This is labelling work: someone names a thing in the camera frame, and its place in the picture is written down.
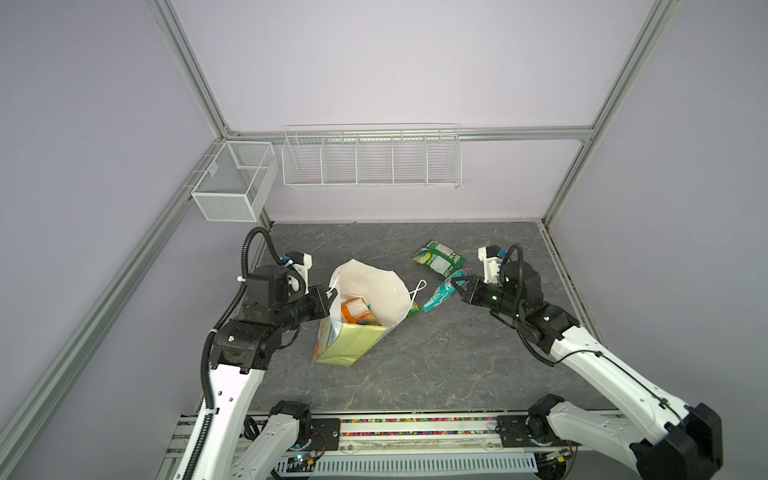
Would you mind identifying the teal Fox's candy packet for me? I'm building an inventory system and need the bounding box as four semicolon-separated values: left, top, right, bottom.
423;268;473;313

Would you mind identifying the orange Fox's candy packet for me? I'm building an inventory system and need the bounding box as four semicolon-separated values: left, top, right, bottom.
341;298;380;326

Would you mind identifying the white and green paper bag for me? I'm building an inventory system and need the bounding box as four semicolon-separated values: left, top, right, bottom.
314;260;427;367

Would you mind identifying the yellow-green Fox's candy packet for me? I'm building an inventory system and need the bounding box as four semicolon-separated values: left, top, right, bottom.
406;302;421;319

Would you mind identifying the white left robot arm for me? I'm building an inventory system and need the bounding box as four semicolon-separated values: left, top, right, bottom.
175;227;338;479

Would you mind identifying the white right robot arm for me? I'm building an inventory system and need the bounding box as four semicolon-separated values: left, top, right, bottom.
450;244;724;479

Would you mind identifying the green Fox's candy packet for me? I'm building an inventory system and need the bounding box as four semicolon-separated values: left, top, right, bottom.
413;240;467;279

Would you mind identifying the small white mesh basket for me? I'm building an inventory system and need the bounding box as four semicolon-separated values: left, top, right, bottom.
192;141;279;223

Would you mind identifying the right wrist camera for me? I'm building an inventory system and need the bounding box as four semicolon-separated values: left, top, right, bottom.
478;245;506;285

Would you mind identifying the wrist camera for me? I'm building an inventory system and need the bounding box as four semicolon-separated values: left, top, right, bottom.
283;251;313;293
478;245;506;285

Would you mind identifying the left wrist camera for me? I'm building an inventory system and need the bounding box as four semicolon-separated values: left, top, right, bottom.
283;251;313;293

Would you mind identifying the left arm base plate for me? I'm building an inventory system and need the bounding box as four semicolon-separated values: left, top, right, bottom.
289;417;341;452

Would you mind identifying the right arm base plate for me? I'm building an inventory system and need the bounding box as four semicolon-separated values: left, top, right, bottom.
494;415;567;448

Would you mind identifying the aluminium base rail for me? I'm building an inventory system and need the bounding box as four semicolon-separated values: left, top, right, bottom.
312;411;536;454

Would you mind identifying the long white wire shelf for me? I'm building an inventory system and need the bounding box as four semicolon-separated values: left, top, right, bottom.
282;123;463;189

